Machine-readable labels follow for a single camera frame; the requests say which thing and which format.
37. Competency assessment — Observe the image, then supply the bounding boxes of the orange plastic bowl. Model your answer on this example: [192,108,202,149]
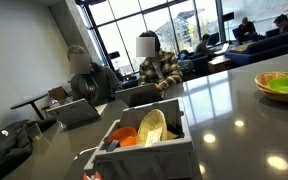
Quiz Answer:
[108,126,138,144]
[118,135,138,148]

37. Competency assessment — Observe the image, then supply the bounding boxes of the small green bowl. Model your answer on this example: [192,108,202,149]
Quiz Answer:
[268,77,288,94]

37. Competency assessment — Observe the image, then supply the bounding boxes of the grey laptop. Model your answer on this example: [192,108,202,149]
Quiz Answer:
[45,98,101,128]
[114,82,164,108]

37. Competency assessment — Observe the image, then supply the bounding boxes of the person in plaid shirt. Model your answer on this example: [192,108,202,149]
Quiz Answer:
[135,30,184,92]

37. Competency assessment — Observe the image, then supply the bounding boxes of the person in dark hoodie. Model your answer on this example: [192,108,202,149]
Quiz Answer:
[66,44,123,107]

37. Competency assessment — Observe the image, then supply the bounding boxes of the white paper tag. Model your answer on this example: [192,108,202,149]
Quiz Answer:
[144,126,164,148]

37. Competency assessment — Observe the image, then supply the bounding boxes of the dark backpack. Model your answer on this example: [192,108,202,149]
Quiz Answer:
[178,59,196,75]

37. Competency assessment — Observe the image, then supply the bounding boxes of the yellow object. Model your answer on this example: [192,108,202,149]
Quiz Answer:
[166,129,180,140]

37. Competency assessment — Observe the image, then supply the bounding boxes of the blue armchair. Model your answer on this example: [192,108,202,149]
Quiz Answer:
[178,49,209,78]

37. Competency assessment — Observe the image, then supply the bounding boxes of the dark blue object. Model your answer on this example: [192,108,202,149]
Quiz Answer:
[105,139,120,153]

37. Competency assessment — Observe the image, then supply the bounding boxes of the white dish rack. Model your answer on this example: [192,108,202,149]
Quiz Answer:
[83,97,203,180]

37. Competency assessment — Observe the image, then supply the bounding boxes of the seated person in olive jacket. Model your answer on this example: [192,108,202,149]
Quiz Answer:
[194,33,218,56]

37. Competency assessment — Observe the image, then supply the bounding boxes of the brown wooden coffee table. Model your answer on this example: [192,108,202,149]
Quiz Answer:
[207,54,233,74]

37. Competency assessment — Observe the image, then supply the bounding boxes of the brown cardboard box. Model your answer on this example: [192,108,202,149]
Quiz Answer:
[47,85,72,103]

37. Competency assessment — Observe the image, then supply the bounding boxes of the clear water bottle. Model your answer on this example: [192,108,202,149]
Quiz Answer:
[48,96,61,108]

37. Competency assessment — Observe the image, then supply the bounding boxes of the red white packet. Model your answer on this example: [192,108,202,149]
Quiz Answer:
[82,170,103,180]

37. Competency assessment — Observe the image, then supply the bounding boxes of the small dark round table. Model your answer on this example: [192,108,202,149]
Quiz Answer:
[9,92,49,120]

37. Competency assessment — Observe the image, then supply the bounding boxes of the clear glass cup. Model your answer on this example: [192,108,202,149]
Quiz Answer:
[25,121,44,141]

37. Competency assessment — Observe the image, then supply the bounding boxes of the seated person in black coat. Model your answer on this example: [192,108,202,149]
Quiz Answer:
[237,16,262,43]

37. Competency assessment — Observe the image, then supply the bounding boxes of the blue sofa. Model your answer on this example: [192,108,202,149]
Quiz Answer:
[224,27,288,68]

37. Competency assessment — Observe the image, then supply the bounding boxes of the black jacket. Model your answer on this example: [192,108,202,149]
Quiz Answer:
[0,119,57,180]

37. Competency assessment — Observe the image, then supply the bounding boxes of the seated person with dark hair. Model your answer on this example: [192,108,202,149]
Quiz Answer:
[273,13,288,34]

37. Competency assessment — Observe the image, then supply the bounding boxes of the white cable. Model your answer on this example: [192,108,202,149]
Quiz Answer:
[73,145,98,161]

